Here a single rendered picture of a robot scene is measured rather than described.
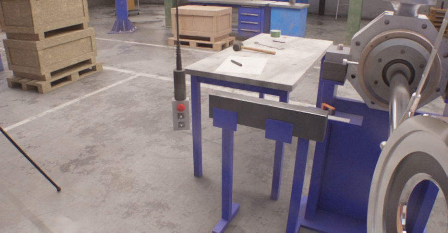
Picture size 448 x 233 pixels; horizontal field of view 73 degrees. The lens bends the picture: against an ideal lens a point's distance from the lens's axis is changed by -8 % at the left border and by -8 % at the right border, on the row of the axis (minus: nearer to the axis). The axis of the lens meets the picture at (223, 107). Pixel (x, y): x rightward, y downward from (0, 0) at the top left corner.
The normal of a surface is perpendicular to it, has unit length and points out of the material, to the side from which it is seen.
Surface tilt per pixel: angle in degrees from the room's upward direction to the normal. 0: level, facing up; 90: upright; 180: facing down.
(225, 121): 90
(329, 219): 0
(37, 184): 0
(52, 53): 90
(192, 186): 0
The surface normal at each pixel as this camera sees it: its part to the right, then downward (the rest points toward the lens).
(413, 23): -0.44, 0.34
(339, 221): 0.01, -0.92
